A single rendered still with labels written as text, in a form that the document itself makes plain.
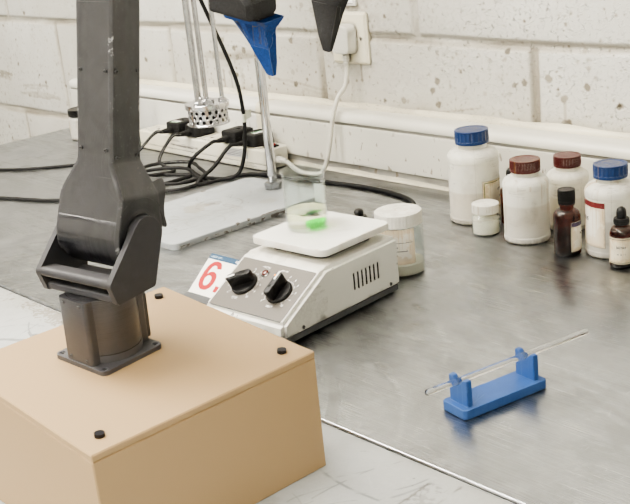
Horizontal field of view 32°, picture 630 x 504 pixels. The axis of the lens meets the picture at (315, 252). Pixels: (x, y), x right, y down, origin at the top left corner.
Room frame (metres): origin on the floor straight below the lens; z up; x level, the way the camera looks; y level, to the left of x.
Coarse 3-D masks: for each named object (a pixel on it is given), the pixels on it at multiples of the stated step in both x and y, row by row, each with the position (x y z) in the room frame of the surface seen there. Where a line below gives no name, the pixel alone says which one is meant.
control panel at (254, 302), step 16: (256, 272) 1.20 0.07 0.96; (272, 272) 1.19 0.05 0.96; (288, 272) 1.18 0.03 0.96; (304, 272) 1.17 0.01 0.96; (224, 288) 1.20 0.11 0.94; (256, 288) 1.18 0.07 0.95; (304, 288) 1.14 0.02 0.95; (224, 304) 1.18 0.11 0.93; (240, 304) 1.17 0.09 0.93; (256, 304) 1.16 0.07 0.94; (272, 304) 1.14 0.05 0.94; (288, 304) 1.13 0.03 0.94; (272, 320) 1.12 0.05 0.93
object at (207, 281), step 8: (208, 264) 1.33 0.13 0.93; (216, 264) 1.32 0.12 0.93; (224, 264) 1.31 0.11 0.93; (232, 264) 1.30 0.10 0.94; (208, 272) 1.32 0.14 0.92; (216, 272) 1.31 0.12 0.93; (224, 272) 1.30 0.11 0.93; (200, 280) 1.32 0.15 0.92; (208, 280) 1.31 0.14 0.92; (216, 280) 1.30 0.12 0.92; (224, 280) 1.29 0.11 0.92; (200, 288) 1.30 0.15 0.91; (208, 288) 1.30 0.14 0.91; (216, 288) 1.29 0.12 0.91
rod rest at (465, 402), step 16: (528, 368) 0.96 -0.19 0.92; (464, 384) 0.91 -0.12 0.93; (496, 384) 0.95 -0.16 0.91; (512, 384) 0.95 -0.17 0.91; (528, 384) 0.94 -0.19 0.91; (544, 384) 0.95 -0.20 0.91; (448, 400) 0.93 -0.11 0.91; (464, 400) 0.91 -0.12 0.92; (480, 400) 0.92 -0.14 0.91; (496, 400) 0.92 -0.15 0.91; (512, 400) 0.93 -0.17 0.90; (464, 416) 0.90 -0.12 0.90
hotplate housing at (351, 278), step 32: (256, 256) 1.23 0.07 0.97; (288, 256) 1.21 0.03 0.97; (352, 256) 1.20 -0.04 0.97; (384, 256) 1.23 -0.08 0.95; (320, 288) 1.15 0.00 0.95; (352, 288) 1.19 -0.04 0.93; (384, 288) 1.23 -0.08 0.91; (256, 320) 1.14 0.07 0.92; (288, 320) 1.12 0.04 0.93; (320, 320) 1.15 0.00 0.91
